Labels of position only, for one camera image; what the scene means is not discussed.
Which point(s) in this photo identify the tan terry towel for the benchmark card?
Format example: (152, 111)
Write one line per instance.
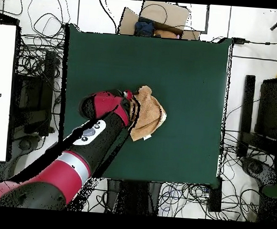
(150, 115)

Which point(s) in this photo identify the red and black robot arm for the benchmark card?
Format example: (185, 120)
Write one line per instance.
(104, 133)

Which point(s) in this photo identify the dark green table cloth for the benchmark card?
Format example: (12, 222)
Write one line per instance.
(190, 87)

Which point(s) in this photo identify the dark blue cloth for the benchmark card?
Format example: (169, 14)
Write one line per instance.
(144, 27)

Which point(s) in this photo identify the orange cloth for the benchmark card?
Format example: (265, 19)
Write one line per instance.
(165, 34)

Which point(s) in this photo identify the brown cardboard box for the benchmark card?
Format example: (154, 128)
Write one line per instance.
(173, 15)

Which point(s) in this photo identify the black upright bar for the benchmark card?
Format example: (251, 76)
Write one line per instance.
(246, 110)

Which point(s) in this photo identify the black power adaptor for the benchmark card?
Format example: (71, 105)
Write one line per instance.
(239, 40)

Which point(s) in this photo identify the black power strip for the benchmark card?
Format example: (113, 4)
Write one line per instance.
(215, 195)

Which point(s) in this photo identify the black chair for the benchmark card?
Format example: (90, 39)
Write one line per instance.
(269, 109)

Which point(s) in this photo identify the black stand foot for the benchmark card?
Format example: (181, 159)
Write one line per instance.
(257, 168)

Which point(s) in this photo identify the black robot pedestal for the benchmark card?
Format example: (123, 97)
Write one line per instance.
(135, 197)

